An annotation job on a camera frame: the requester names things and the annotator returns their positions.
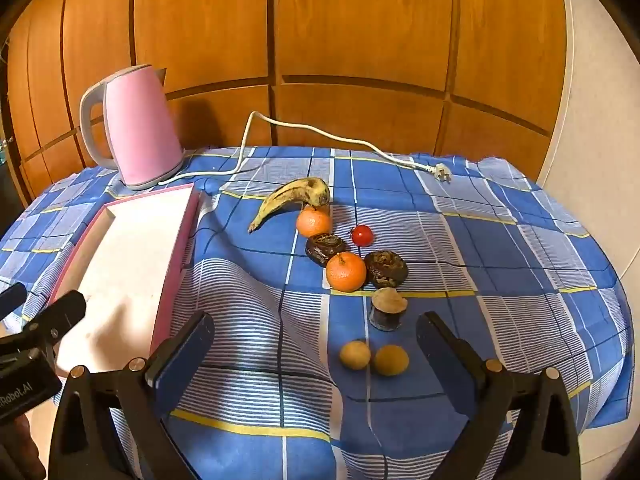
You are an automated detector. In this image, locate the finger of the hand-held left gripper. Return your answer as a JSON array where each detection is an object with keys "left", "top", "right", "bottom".
[
  {"left": 45, "top": 290, "right": 87, "bottom": 348},
  {"left": 0, "top": 282, "right": 27, "bottom": 321}
]

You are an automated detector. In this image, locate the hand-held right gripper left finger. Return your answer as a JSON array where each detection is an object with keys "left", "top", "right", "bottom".
[{"left": 48, "top": 311, "right": 216, "bottom": 480}]

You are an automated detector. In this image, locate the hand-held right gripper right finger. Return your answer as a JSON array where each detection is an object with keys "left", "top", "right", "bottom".
[{"left": 416, "top": 311, "right": 583, "bottom": 480}]

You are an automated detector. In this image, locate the brown kiwi fruit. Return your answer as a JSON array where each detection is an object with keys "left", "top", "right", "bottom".
[{"left": 373, "top": 344, "right": 410, "bottom": 376}]

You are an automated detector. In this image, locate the dark sugarcane piece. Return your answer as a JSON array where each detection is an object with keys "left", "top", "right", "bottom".
[{"left": 369, "top": 287, "right": 409, "bottom": 332}]

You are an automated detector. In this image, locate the pink shallow box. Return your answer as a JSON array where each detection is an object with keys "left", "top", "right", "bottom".
[{"left": 47, "top": 182, "right": 203, "bottom": 378}]

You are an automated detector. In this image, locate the small yellow longan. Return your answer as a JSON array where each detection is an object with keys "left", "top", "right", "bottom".
[{"left": 339, "top": 340, "right": 372, "bottom": 371}]

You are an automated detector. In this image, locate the dark brown water chestnut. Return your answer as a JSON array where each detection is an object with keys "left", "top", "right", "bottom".
[{"left": 363, "top": 250, "right": 409, "bottom": 289}]

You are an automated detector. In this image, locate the orange mandarin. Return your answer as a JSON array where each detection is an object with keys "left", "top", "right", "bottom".
[
  {"left": 296, "top": 206, "right": 333, "bottom": 239},
  {"left": 325, "top": 251, "right": 368, "bottom": 293}
]

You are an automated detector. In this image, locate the dark brown avocado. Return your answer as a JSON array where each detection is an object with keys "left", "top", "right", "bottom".
[{"left": 305, "top": 233, "right": 348, "bottom": 267}]

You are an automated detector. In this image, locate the spotted yellow banana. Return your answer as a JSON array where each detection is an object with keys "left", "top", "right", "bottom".
[{"left": 247, "top": 177, "right": 332, "bottom": 234}]

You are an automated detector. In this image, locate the person's left hand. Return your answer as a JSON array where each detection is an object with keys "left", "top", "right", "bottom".
[{"left": 0, "top": 412, "right": 47, "bottom": 480}]

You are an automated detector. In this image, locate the blue plaid tablecloth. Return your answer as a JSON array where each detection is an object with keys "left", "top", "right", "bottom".
[{"left": 0, "top": 146, "right": 633, "bottom": 480}]

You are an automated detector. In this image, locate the pink electric kettle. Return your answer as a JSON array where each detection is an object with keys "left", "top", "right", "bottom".
[{"left": 80, "top": 64, "right": 185, "bottom": 192}]

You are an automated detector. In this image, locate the wooden panelled wardrobe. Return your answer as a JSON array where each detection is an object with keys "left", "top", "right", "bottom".
[{"left": 0, "top": 0, "right": 571, "bottom": 201}]

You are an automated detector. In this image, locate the white power cord with plug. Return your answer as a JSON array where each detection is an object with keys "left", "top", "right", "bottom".
[{"left": 159, "top": 110, "right": 453, "bottom": 185}]

